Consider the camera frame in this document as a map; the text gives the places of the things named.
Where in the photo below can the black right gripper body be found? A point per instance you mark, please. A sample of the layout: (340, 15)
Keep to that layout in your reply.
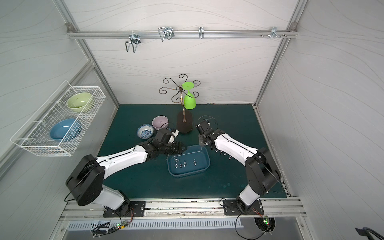
(202, 141)

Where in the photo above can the metal double hook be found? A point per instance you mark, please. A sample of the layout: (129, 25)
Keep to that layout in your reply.
(133, 42)
(166, 33)

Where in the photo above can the blue plastic storage box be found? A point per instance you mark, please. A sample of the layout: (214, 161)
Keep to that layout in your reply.
(193, 161)

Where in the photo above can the green plastic goblet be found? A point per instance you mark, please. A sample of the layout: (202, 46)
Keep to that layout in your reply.
(189, 99)

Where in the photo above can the blue floral ceramic bowl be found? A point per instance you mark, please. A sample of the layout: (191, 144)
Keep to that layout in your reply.
(145, 131)

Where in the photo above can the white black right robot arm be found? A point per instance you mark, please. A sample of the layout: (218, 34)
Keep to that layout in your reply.
(261, 169)

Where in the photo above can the light green bowl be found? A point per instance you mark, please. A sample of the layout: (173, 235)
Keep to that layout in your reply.
(81, 102)

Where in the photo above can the white slotted cable duct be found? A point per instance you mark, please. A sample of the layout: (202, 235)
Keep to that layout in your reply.
(159, 224)

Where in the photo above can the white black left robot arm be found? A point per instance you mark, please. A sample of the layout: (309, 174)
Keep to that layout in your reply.
(86, 182)

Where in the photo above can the white wire wall basket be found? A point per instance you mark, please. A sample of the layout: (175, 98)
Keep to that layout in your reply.
(34, 135)

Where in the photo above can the aluminium top rail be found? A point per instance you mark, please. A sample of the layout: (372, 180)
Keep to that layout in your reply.
(154, 35)

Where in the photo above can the pink ceramic bowl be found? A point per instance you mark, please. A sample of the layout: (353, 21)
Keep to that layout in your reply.
(160, 122)

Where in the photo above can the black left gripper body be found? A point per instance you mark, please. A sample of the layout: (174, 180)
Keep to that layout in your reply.
(174, 147)

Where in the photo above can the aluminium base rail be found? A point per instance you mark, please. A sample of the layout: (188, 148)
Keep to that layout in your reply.
(191, 208)

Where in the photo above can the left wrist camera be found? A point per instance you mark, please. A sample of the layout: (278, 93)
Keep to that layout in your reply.
(166, 136)

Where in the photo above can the metal hook bracket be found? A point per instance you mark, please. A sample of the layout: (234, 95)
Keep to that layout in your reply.
(274, 34)

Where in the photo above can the copper cup tree stand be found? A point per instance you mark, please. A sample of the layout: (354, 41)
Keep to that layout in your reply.
(184, 118)

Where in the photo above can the metal single hook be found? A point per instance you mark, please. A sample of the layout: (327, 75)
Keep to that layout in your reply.
(201, 32)

